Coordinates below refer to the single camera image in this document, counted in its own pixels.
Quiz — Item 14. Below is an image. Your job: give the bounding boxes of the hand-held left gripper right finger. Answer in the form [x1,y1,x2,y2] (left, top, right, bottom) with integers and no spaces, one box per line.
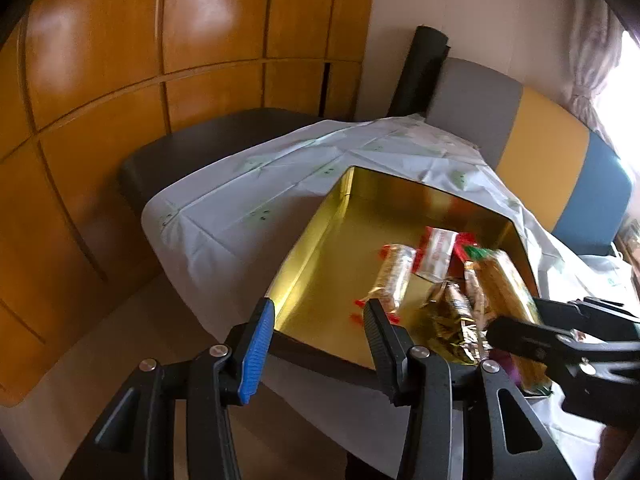
[362,298,576,480]

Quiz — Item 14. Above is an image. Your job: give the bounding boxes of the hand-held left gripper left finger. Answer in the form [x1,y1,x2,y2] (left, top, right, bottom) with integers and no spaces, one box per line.
[60,297,276,480]

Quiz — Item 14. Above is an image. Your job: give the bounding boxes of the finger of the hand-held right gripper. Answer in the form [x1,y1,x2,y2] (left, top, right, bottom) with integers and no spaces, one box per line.
[487,316,640,428]
[531,296,640,341]

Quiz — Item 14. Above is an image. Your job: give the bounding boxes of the yellow green cracker packet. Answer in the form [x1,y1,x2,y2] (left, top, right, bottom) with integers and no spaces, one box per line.
[462,246,553,396]

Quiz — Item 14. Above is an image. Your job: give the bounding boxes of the gold foil snack packet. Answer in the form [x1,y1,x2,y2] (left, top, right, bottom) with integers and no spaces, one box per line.
[427,320,493,366]

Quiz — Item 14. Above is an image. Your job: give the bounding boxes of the clear sesame bar packet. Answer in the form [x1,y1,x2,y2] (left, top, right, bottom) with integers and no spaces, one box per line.
[352,243,417,326]

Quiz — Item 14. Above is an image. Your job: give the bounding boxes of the brown foil snack packet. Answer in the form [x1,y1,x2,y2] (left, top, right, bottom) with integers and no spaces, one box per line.
[425,280,481,331]

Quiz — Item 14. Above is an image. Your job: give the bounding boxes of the maroon box with gold inside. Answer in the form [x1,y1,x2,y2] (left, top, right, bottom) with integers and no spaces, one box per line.
[260,165,543,376]

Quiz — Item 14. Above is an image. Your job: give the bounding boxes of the white red-ended snack packet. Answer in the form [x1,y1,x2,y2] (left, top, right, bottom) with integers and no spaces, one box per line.
[415,226,458,282]

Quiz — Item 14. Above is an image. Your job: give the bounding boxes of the small red snack packet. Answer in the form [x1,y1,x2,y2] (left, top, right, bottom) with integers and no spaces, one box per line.
[452,231,476,266]

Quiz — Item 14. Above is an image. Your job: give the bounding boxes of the person's right forearm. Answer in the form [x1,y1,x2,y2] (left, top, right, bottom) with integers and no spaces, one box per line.
[595,422,636,480]

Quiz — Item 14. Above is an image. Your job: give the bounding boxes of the white green-print tablecloth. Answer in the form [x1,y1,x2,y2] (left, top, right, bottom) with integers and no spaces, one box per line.
[140,112,640,480]

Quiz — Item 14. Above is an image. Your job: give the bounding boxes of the grey yellow blue sofa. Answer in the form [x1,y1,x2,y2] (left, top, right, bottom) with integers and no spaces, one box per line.
[425,57,632,256]

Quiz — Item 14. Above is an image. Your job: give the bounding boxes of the white curtain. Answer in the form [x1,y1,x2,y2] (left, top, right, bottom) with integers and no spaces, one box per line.
[557,0,640,141]

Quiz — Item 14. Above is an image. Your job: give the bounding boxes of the black roll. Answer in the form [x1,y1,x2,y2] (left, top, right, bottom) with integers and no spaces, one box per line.
[387,25,451,118]

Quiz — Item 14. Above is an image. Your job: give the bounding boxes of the wooden cabinet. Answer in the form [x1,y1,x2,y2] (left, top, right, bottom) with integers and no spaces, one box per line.
[0,0,378,406]

